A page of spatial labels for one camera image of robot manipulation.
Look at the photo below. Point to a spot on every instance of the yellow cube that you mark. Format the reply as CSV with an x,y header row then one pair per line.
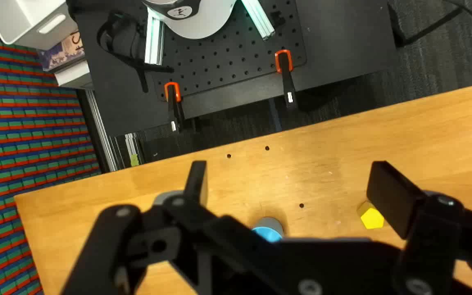
x,y
370,216

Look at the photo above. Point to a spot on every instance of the orange clamp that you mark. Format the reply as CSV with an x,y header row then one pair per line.
x,y
174,98
283,67

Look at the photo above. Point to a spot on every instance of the orange clamp left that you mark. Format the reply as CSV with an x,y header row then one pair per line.
x,y
174,98

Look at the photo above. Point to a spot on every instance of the blue plastic cup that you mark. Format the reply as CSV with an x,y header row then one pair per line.
x,y
269,228

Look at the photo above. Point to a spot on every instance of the black perforated breadboard base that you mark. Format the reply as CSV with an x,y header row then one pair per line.
x,y
329,41

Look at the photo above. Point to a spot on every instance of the white storage bin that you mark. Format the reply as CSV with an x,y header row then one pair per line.
x,y
34,23

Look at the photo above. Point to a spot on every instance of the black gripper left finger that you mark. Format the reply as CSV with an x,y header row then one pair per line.
x,y
124,241

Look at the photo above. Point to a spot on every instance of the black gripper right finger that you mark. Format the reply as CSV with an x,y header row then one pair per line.
x,y
436,229

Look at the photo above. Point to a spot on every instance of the cardboard box with label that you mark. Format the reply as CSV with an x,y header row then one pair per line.
x,y
65,51

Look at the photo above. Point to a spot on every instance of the orange clamp right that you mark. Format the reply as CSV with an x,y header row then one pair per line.
x,y
283,67

